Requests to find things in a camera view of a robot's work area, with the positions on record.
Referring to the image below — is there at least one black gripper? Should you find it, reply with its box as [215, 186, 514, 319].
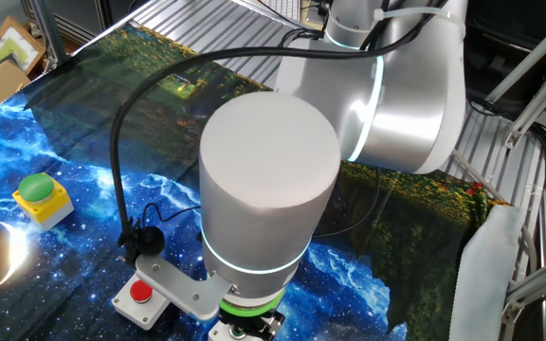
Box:
[218, 310, 286, 341]

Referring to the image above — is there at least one white box green button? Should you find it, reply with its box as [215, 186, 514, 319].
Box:
[208, 319, 267, 341]

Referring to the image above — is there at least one white box red mushroom button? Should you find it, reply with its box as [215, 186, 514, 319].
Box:
[111, 278, 173, 332]

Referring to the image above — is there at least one yellow box large green button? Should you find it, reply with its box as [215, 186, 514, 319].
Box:
[11, 172, 75, 232]

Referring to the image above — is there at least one starry night landscape cloth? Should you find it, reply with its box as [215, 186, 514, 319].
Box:
[0, 23, 529, 341]

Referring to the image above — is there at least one white keyboard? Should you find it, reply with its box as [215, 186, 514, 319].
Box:
[258, 0, 302, 23]

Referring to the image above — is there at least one black equipment case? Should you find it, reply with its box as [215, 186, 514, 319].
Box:
[462, 0, 546, 113]

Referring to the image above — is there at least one green wrist adapter ring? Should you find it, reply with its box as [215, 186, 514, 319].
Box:
[218, 288, 287, 318]

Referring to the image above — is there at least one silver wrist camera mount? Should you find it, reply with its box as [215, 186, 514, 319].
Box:
[117, 225, 232, 322]

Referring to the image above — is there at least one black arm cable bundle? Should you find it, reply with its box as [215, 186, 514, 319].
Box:
[109, 0, 449, 247]

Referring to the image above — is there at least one grey braided hose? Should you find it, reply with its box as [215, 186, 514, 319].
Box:
[450, 149, 539, 278]

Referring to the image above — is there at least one grey aluminium frame post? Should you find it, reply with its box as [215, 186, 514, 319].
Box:
[500, 245, 546, 341]
[30, 0, 64, 65]

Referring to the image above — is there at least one grey aluminium frame bar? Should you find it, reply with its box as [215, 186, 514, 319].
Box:
[483, 7, 546, 103]
[503, 59, 546, 151]

